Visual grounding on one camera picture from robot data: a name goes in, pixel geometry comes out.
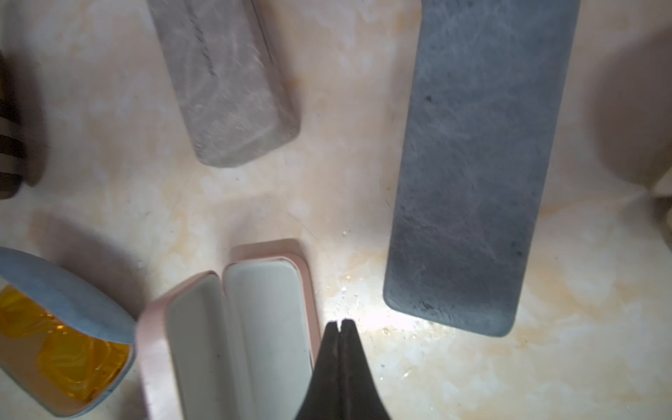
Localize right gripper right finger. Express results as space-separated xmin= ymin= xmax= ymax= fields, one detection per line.
xmin=339 ymin=320 xmax=390 ymax=419

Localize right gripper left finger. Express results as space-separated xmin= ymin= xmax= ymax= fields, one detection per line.
xmin=296 ymin=321 xmax=341 ymax=420

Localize grey marble teal-lined case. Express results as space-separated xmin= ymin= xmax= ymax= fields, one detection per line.
xmin=148 ymin=0 xmax=300 ymax=168

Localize teal-lined glasses case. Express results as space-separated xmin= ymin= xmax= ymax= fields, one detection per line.
xmin=383 ymin=1 xmax=579 ymax=337

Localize pink open glasses case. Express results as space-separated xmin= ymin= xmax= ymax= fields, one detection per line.
xmin=136 ymin=239 xmax=320 ymax=419

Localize beige case with dark glasses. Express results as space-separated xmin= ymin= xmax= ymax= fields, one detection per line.
xmin=1 ymin=54 xmax=49 ymax=201

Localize yellow sunglasses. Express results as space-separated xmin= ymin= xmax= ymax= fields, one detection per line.
xmin=1 ymin=285 xmax=131 ymax=404

